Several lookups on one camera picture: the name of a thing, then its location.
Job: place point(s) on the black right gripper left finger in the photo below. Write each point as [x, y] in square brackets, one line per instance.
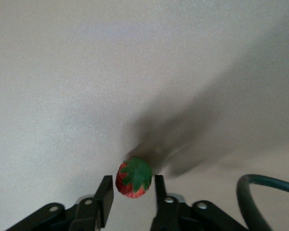
[96, 211]

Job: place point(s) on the red strawberry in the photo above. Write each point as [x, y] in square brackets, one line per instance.
[134, 178]

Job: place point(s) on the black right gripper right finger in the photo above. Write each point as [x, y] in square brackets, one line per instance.
[167, 214]

